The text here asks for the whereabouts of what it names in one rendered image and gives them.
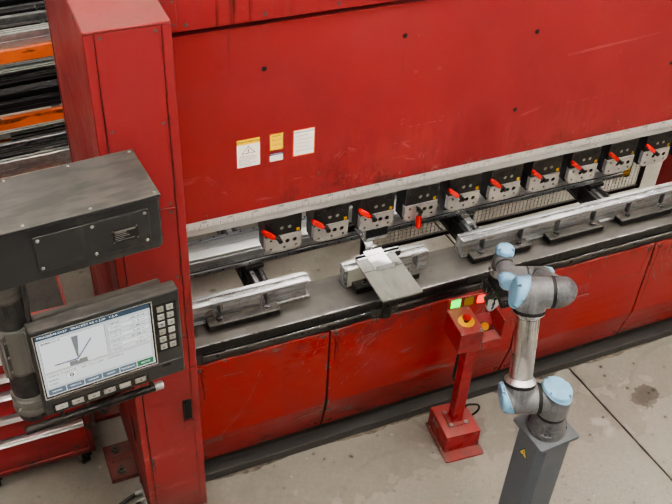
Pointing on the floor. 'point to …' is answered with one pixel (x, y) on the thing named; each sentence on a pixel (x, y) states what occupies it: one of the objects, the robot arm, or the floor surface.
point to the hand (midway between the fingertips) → (491, 310)
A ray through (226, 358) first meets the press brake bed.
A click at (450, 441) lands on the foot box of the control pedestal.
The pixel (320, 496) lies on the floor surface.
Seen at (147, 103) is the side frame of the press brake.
